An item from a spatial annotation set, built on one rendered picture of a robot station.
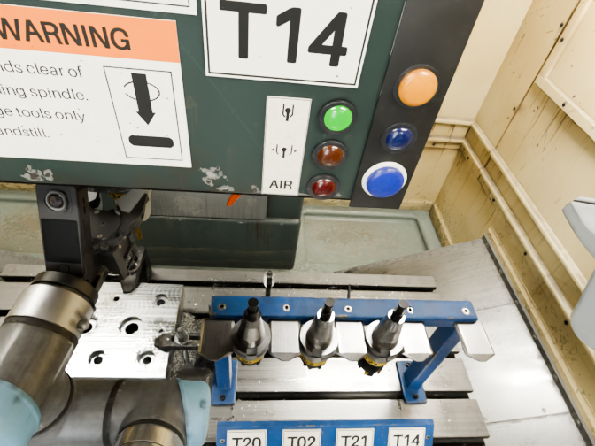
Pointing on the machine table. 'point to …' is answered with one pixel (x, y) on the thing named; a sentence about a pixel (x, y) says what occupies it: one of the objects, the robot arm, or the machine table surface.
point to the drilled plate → (132, 309)
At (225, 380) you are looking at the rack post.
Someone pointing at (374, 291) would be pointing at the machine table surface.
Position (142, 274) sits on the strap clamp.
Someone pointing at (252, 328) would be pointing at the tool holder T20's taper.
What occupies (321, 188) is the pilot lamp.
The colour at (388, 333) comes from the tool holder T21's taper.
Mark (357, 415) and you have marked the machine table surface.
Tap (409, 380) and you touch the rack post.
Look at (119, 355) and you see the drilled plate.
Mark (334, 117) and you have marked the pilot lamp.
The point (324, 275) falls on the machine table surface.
